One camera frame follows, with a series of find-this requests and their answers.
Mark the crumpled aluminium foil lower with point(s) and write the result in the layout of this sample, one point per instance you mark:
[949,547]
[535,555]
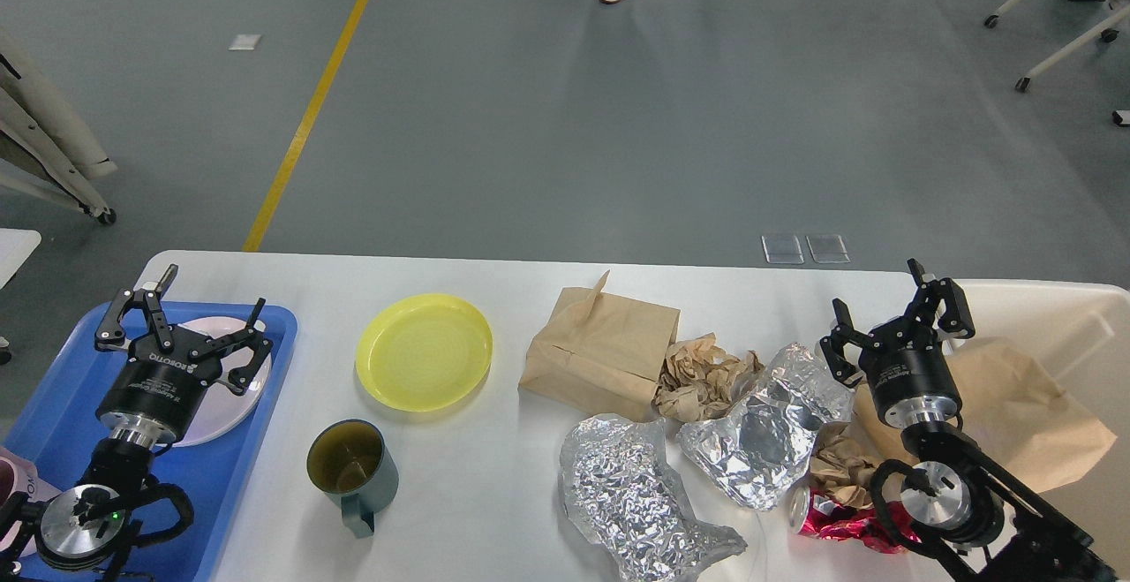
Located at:
[620,492]

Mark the brown paper bag left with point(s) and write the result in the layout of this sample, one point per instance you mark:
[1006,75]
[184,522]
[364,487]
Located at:
[601,353]

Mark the crumpled aluminium foil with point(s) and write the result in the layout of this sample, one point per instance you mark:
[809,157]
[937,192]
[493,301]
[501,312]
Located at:
[620,492]
[761,448]

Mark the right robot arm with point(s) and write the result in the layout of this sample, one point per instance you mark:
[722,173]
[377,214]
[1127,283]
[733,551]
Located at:
[954,504]

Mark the crumpled brown paper ball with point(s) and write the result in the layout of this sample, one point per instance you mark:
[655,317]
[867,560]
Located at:
[701,381]

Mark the yellow plastic plate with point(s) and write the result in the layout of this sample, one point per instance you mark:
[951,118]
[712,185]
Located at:
[424,353]

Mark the crumpled aluminium foil upper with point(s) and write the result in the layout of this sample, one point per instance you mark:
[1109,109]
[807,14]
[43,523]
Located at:
[761,448]

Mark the pink mug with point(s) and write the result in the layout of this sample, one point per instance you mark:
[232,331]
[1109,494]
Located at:
[20,475]

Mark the small crumpled brown paper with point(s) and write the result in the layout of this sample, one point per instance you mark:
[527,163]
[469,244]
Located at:
[840,467]

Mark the brown paper bag right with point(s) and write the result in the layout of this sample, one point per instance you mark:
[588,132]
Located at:
[1022,418]

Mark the crushed red can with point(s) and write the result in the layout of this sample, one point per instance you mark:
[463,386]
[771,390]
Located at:
[820,517]

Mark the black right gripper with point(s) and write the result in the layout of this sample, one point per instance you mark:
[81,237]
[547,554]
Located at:
[908,377]

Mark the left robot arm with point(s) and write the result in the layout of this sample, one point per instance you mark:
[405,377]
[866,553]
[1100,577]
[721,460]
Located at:
[118,505]

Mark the small white side table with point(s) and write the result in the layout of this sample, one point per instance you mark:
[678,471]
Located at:
[16,246]

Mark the white plastic bin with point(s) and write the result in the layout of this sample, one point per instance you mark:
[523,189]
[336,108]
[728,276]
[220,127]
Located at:
[1079,332]

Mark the pink plate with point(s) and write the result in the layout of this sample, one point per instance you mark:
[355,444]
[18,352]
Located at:
[221,411]

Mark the brown paper bag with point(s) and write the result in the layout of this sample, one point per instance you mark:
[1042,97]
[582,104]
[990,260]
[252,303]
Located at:
[1022,418]
[601,353]

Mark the white chair base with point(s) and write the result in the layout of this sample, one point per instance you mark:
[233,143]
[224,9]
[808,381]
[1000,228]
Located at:
[1048,32]

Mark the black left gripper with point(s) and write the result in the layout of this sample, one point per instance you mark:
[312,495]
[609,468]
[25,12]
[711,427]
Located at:
[155,397]

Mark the dark green mug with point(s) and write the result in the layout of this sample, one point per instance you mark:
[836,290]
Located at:
[350,463]

